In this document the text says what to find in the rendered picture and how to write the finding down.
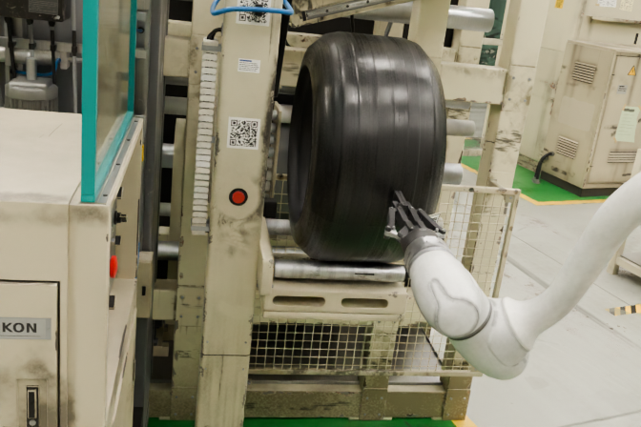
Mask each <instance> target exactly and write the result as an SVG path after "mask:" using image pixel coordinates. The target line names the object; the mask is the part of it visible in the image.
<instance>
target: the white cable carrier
mask: <svg viewBox="0 0 641 427"><path fill-rule="evenodd" d="M203 45H208V46H218V47H221V45H220V44H219V43H218V40H217V39H216V38H214V40H211V39H210V40H207V37H204V38H203ZM216 73H217V51H203V53H202V62H201V80H200V96H199V111H198V126H197V142H196V171H195V188H194V204H193V218H192V226H203V227H209V223H210V221H206V216H207V202H208V191H209V172H210V159H211V146H212V143H215V141H216V137H215V136H212V132H213V119H214V117H213V114H214V105H215V104H214V101H215V87H216ZM192 234H199V235H205V232H203V231H192Z"/></svg>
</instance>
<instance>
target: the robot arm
mask: <svg viewBox="0 0 641 427"><path fill-rule="evenodd" d="M395 218H396V220H397V222H398V224H399V226H400V228H401V229H400V230H399V231H398V232H396V229H395V228H396V227H395V226H394V225H395ZM640 224H641V172H640V173H638V174H637V175H635V176H634V177H633V178H631V179H630V180H628V181H627V182H626V183H624V184H623V185H622V186H621V187H620V188H618V189H617V190H616V191H615V192H614V193H613V194H612V195H611V196H610V197H609V198H608V199H607V200H606V201H605V202H604V203H603V205H602V206H601V207H600V208H599V209H598V211H597V212H596V213H595V215H594V216H593V218H592V219H591V221H590V222H589V224H588V226H587V228H586V229H585V230H584V231H583V233H582V235H581V236H580V238H579V240H578V241H577V243H576V245H575V246H574V248H573V250H572V251H571V253H570V254H569V257H568V258H567V260H566V262H565V263H564V265H563V267H562V268H561V270H560V271H559V273H558V275H557V276H556V277H555V278H554V280H553V281H552V283H551V284H550V285H549V287H548V288H547V289H546V290H545V291H544V292H542V293H541V294H540V295H538V296H536V297H534V298H532V299H529V300H525V301H518V300H514V299H512V298H510V297H508V296H507V297H504V298H491V297H486V295H485V294H484V293H483V291H482V290H481V288H480V287H479V286H478V284H477V283H476V281H475V280H474V278H473V277H472V275H471V274H470V272H469V271H468V270H467V269H465V267H464V266H463V265H462V263H461V262H460V261H458V260H457V259H456V258H455V256H454V255H453V253H452V252H451V251H450V250H449V248H448V246H447V245H446V243H445V233H446V229H444V228H442V227H441V226H439V225H438V224H437V223H436V222H435V221H434V220H433V219H432V218H431V217H430V216H429V215H428V214H427V213H426V212H425V211H424V210H423V209H418V210H415V209H414V208H413V207H412V206H411V204H410V203H409V202H408V201H406V200H405V198H404V196H403V193H402V192H401V191H394V194H393V199H392V207H389V210H388V215H387V225H386V226H385V231H384V236H383V238H385V239H389V238H390V237H394V238H396V240H397V242H398V243H400V244H401V246H402V250H403V254H404V259H403V263H404V266H405V268H406V270H407V272H408V275H409V278H410V280H411V282H410V284H411V290H412V293H413V295H414V298H415V301H416V303H417V305H418V307H419V309H420V311H421V313H422V315H423V317H424V319H425V320H426V322H427V323H428V324H429V325H430V326H431V327H432V328H433V329H434V330H436V331H437V332H438V333H440V334H442V335H443V336H447V337H448V339H449V340H450V342H451V344H452V345H453V347H454V348H455V349H456V350H457V351H458V353H459V354H460V355H461V356H462V357H463V358H464V359H465V360H466V361H467V362H468V363H470V364H471V365H472V366H473V367H474V368H476V369H477V370H478V371H479V372H481V373H482V374H484V375H486V376H489V377H492V378H495V379H500V380H508V379H512V378H515V377H517V376H518V375H520V374H521V373H522V372H523V371H524V370H525V369H526V367H527V363H528V359H529V351H530V350H532V349H533V346H534V342H535V340H536V338H537V336H538V335H539V334H541V333H542V332H544V331H545V330H547V329H548V328H550V327H551V326H553V325H554V324H556V323H557V322H559V321H560V320H561V319H562V318H564V317H565V316H566V315H567V314H568V313H569V312H570V311H571V310H572V309H573V308H574V307H575V306H576V305H577V304H578V302H579V301H580V300H581V299H582V297H583V296H584V295H585V293H586V292H587V291H588V289H589V288H590V286H591V285H592V284H593V282H594V281H595V279H596V278H597V277H598V275H600V274H601V272H602V271H603V270H604V268H605V267H606V266H607V264H608V263H609V261H610V260H611V258H612V257H613V256H614V254H615V253H616V252H617V250H618V249H619V248H620V246H621V245H622V244H623V242H624V241H625V240H626V238H627V237H628V236H629V235H630V234H631V233H632V232H633V231H634V230H635V229H636V228H637V227H638V226H639V225H640Z"/></svg>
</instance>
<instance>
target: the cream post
mask: <svg viewBox="0 0 641 427"><path fill-rule="evenodd" d="M282 3H283V0H271V8H276V9H282ZM237 6H238V0H224V6H223V7H224V8H227V7H237ZM236 19H237V12H236V11H232V12H226V13H223V19H222V23H223V34H222V36H221V46H222V49H221V53H220V61H219V75H218V89H217V116H216V129H215V137H216V141H215V144H214V157H213V171H212V185H211V199H210V213H209V216H210V223H209V227H210V230H209V233H208V241H207V254H206V269H205V282H204V297H203V310H202V324H201V338H200V352H199V365H198V384H197V394H196V421H195V427H243V420H244V404H245V400H246V391H247V381H248V371H249V360H250V350H251V340H252V330H253V319H254V310H255V299H256V288H257V266H258V245H259V241H260V239H261V228H262V218H263V207H264V197H265V187H266V176H267V164H268V154H269V146H270V135H271V126H272V115H273V104H274V92H275V84H276V74H277V63H278V54H279V34H280V23H281V14H279V13H270V22H269V27H266V26H257V25H247V24H238V23H236ZM239 58H243V59H254V60H260V68H259V73H255V72H245V71H238V59H239ZM229 116H230V117H242V118H255V119H260V130H259V141H258V150H249V149H236V148H227V134H228V122H229ZM237 191H240V192H243V193H244V197H245V198H244V200H243V202H241V203H236V202H234V201H233V198H232V196H233V193H234V192H237Z"/></svg>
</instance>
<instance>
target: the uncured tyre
mask: <svg viewBox="0 0 641 427"><path fill-rule="evenodd" d="M445 154H446V108H445V94H444V88H443V84H442V80H441V77H440V75H439V72H438V70H437V68H436V66H435V64H434V63H433V61H432V60H431V59H430V58H429V56H428V55H427V54H426V53H425V51H424V50H423V49H422V47H421V46H420V45H419V44H417V43H415V42H412V41H410V40H408V39H405V38H402V37H393V36H383V35H374V34H364V33H354V32H346V31H335V32H329V33H326V34H324V35H323V36H322V37H321V38H319V39H318V40H317V41H316V42H314V43H313V44H312V45H310V46H309V47H308V48H307V50H306V52H305V54H304V56H303V58H302V62H301V65H300V72H299V77H298V82H297V86H296V90H295V95H294V101H293V108H292V114H291V123H290V132H289V144H288V162H287V194H288V208H289V220H290V227H291V233H292V236H293V239H294V241H295V242H296V244H297V245H298V246H299V247H300V248H301V249H302V250H303V251H304V252H305V253H306V254H307V255H308V256H309V257H312V258H315V259H317V260H320V261H336V262H359V263H381V264H387V263H391V262H396V261H400V260H402V259H403V258H404V254H403V250H402V246H401V244H400V243H398V242H397V240H396V238H394V237H390V238H389V239H385V238H383V236H384V231H385V226H386V225H387V215H388V210H389V207H392V199H393V194H394V191H401V192H402V193H403V196H404V198H405V200H406V201H408V202H409V203H410V204H411V206H412V207H413V208H414V209H415V210H418V209H423V210H424V211H425V212H426V213H427V214H428V215H431V214H434V213H435V212H436V209H437V206H438V202H439V198H440V193H441V188H442V184H443V178H444V171H445Z"/></svg>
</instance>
